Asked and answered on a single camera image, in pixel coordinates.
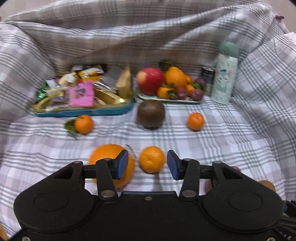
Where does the large orange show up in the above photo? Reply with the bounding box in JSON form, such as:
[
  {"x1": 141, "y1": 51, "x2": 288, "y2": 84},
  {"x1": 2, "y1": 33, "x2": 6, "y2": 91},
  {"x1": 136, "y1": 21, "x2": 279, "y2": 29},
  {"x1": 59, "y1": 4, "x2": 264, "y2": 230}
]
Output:
[{"x1": 88, "y1": 144, "x2": 135, "y2": 191}]

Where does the dark brown round fruit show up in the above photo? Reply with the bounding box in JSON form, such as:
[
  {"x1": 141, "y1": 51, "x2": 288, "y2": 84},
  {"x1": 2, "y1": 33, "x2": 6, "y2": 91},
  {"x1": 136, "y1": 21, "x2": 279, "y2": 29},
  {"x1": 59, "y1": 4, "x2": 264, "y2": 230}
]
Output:
[{"x1": 137, "y1": 100, "x2": 166, "y2": 129}]

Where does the light brown kiwi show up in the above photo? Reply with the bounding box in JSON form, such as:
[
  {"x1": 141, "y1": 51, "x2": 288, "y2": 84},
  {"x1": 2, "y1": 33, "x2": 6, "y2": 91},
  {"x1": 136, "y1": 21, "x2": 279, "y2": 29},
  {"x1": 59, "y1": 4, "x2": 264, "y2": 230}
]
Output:
[{"x1": 259, "y1": 180, "x2": 276, "y2": 192}]

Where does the small mandarin with leaf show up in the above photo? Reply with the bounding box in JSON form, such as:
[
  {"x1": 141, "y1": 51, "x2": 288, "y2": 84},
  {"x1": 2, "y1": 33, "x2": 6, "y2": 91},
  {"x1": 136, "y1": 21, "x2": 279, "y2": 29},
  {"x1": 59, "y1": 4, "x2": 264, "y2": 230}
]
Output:
[{"x1": 64, "y1": 115, "x2": 94, "y2": 139}]

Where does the plum on plate right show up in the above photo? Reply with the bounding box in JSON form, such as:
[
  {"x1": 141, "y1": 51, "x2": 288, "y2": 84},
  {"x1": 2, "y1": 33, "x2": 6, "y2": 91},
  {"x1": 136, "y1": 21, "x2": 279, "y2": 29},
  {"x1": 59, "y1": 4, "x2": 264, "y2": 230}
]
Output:
[{"x1": 191, "y1": 89, "x2": 204, "y2": 101}]

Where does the plum on plate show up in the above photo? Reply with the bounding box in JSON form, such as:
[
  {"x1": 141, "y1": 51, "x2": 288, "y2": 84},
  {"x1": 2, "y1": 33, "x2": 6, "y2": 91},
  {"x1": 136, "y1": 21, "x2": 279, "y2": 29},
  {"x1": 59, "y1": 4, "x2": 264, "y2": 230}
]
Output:
[
  {"x1": 176, "y1": 87, "x2": 188, "y2": 100},
  {"x1": 191, "y1": 89, "x2": 204, "y2": 101},
  {"x1": 194, "y1": 77, "x2": 206, "y2": 88}
]

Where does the plum on plate left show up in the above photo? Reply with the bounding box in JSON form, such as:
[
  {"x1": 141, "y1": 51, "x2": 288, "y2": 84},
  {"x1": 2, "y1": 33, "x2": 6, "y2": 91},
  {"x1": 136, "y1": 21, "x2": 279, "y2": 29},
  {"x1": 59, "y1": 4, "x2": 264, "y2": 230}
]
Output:
[{"x1": 176, "y1": 87, "x2": 188, "y2": 100}]

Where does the pink snack packet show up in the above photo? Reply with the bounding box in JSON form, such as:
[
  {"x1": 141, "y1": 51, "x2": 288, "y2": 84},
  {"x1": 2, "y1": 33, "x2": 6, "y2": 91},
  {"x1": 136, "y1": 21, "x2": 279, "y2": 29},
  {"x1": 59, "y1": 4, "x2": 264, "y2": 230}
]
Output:
[{"x1": 69, "y1": 80, "x2": 95, "y2": 107}]

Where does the white fruit plate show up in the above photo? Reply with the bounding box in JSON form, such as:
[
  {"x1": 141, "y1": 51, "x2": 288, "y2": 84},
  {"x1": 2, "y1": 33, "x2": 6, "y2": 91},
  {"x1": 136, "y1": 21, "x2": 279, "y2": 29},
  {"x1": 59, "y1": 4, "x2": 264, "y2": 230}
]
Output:
[{"x1": 137, "y1": 92, "x2": 201, "y2": 104}]

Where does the mandarin on plate front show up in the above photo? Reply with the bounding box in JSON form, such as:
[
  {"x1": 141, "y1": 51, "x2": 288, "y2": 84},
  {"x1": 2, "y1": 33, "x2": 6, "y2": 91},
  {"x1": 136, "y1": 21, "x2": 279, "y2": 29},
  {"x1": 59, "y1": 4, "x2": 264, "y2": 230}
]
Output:
[{"x1": 157, "y1": 86, "x2": 172, "y2": 99}]

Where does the teal snack tray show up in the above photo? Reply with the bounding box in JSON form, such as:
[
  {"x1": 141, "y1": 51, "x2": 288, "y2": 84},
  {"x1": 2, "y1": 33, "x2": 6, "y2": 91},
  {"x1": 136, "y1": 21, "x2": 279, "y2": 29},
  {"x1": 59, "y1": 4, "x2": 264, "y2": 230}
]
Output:
[{"x1": 33, "y1": 90, "x2": 135, "y2": 118}]

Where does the gold snack packet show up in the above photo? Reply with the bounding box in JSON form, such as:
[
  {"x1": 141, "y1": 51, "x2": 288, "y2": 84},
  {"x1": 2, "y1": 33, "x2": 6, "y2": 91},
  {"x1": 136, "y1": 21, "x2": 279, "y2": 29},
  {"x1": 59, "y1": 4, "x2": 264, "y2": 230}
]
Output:
[{"x1": 116, "y1": 65, "x2": 132, "y2": 99}]

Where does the plum on plate back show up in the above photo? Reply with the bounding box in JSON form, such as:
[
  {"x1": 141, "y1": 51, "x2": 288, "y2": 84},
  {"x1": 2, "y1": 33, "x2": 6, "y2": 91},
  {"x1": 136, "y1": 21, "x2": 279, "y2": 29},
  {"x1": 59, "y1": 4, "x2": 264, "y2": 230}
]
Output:
[{"x1": 194, "y1": 77, "x2": 206, "y2": 88}]

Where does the mandarin on plate back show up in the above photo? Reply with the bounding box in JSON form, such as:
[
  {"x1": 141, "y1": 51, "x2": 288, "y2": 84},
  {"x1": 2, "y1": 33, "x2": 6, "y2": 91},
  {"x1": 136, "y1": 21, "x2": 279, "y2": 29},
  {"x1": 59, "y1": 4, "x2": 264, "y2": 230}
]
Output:
[{"x1": 186, "y1": 75, "x2": 194, "y2": 84}]

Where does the orange on plate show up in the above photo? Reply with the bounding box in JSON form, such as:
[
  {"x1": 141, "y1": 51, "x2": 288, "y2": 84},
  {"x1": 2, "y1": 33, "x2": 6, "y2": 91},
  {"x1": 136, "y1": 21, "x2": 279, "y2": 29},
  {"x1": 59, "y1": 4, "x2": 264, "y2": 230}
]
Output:
[{"x1": 165, "y1": 66, "x2": 187, "y2": 88}]

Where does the cartoon cat water bottle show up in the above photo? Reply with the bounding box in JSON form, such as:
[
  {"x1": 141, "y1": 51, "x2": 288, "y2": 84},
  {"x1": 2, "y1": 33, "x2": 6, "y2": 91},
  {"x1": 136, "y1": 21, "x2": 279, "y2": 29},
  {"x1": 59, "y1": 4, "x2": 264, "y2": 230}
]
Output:
[{"x1": 211, "y1": 41, "x2": 239, "y2": 104}]

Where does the dark drink can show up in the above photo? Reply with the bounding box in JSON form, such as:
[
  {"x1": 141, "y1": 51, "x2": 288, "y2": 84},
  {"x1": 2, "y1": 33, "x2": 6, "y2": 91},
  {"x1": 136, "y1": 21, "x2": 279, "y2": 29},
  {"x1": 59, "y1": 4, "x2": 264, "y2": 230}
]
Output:
[{"x1": 201, "y1": 66, "x2": 216, "y2": 96}]

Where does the red apple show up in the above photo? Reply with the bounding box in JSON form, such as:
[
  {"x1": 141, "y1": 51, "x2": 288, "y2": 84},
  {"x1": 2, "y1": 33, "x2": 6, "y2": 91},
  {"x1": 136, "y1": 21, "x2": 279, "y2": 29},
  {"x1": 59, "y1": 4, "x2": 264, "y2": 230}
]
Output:
[{"x1": 136, "y1": 67, "x2": 165, "y2": 96}]

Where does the plaid bed sheet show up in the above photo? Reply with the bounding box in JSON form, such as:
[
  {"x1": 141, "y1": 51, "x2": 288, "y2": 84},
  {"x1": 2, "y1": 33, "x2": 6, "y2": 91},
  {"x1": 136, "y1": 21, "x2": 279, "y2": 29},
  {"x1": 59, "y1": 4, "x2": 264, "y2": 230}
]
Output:
[{"x1": 1, "y1": 1, "x2": 295, "y2": 237}]

